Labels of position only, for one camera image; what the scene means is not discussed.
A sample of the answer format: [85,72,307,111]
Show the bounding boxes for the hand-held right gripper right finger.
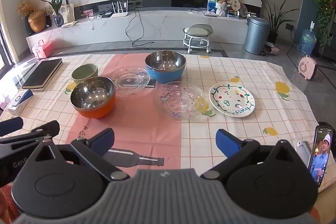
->
[201,129,308,180]

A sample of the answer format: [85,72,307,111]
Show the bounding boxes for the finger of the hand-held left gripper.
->
[0,117,24,136]
[0,120,61,152]

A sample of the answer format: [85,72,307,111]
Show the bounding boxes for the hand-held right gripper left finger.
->
[34,128,130,183]

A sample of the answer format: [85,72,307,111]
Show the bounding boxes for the orange steel bowl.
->
[70,76,116,119]

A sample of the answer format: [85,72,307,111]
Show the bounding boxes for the white fruit-painted plate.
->
[209,81,256,119]

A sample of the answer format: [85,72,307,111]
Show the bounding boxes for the floral clear glass plate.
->
[153,82,208,121]

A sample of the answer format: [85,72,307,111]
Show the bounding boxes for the plain clear glass plate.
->
[109,66,151,95]

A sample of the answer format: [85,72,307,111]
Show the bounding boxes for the green ceramic bowl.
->
[71,63,98,85]

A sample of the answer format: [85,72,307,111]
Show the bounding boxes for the striped ceramic cup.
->
[145,51,187,84]

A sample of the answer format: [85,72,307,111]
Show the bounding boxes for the white and blue box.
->
[7,89,34,112]

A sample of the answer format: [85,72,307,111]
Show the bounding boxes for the pink bottle-print placemat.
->
[64,53,184,170]

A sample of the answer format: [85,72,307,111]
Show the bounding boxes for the black book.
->
[22,58,63,90]

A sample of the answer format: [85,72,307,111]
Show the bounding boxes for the grey phone stand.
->
[294,140,312,169]

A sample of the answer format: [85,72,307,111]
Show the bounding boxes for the pink storage box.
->
[32,40,54,59]

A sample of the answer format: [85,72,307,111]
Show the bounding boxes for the smartphone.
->
[307,126,334,184]

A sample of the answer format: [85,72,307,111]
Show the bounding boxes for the golden vase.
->
[28,9,47,33]

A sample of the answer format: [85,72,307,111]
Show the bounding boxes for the pink fan heater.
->
[298,55,318,80]

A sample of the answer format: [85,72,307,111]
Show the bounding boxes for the grey trash can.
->
[244,16,271,56]

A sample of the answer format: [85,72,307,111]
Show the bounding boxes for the white rolling stool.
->
[183,24,213,54]

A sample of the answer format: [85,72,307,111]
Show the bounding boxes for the green plant in blue vase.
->
[41,0,69,28]

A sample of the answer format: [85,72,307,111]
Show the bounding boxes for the dried flowers in dark vase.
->
[16,0,35,36]

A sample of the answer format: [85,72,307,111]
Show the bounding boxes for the white photo card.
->
[60,4,75,24]

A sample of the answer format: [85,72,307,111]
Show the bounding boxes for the white router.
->
[110,0,130,18]

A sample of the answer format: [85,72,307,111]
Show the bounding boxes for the blue water bottle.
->
[299,21,317,56]

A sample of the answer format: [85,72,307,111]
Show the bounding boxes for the long-leaf potted plant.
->
[257,0,293,45]

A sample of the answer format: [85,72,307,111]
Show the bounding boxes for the marble television console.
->
[26,10,250,57]

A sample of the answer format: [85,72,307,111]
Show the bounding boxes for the round hand fan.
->
[227,0,241,16]

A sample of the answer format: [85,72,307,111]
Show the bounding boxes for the blue and green painting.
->
[207,0,240,16]

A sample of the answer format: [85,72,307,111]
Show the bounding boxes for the trailing vine plant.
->
[274,0,336,49]

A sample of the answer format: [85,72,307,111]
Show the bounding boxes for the black cable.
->
[125,7,155,47]

